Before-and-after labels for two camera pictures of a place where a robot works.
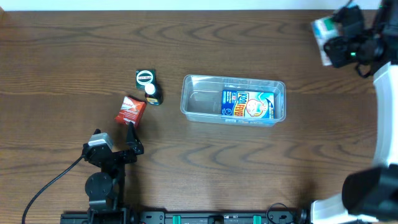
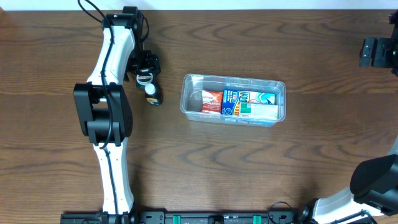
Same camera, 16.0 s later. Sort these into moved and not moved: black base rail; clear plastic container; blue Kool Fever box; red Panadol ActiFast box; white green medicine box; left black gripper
Moved: left black gripper; red Panadol ActiFast box; white green medicine box
Not moved: clear plastic container; black base rail; blue Kool Fever box
